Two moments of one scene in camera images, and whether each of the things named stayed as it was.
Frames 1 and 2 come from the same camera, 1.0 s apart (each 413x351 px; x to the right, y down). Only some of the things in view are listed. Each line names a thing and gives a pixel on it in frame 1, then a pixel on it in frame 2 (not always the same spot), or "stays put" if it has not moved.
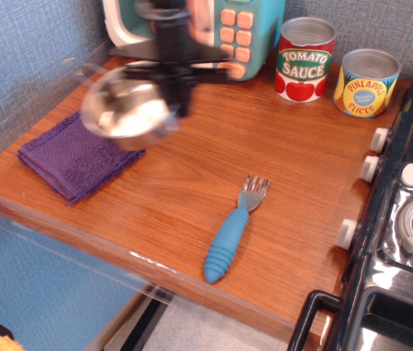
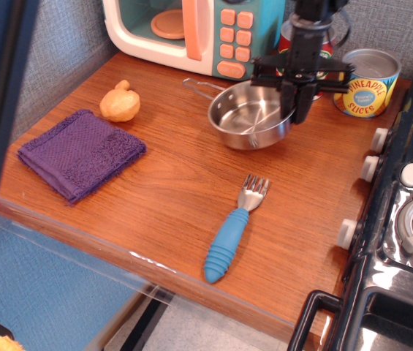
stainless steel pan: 126,112 to 243,115
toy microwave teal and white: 248,31 stays put
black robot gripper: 173,58 to 305,63
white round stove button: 411,175 stays put
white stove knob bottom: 346,233 stays put
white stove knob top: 379,140 stays put
